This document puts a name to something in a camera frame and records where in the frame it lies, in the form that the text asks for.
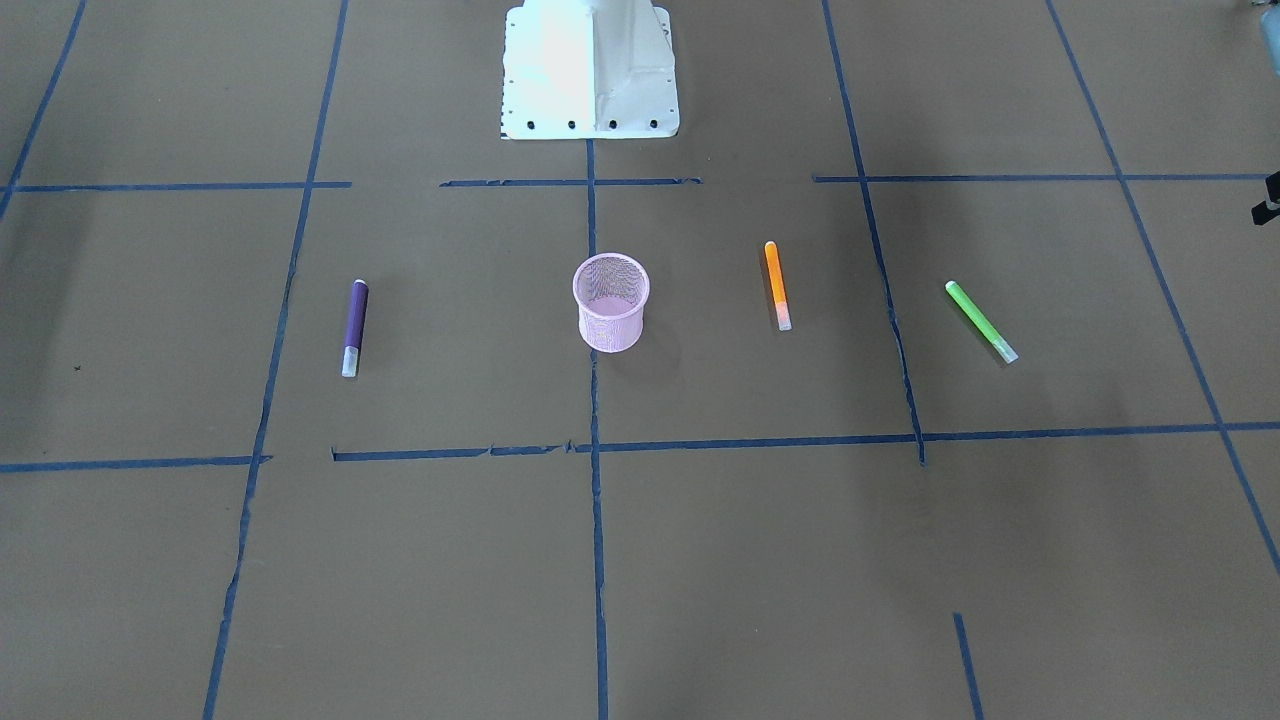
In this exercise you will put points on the orange marker pen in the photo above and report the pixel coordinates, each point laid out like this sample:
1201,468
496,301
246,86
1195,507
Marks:
776,280

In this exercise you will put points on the green marker pen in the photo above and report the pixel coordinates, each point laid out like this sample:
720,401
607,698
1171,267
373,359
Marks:
981,322

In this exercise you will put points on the pink mesh pen holder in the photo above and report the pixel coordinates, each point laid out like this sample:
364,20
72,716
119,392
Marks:
610,291

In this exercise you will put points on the purple marker pen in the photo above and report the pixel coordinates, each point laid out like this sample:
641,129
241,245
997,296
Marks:
355,327

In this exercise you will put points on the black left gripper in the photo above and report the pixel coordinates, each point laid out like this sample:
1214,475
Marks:
1270,199

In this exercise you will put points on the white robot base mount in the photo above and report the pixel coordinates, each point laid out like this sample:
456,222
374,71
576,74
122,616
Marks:
581,70

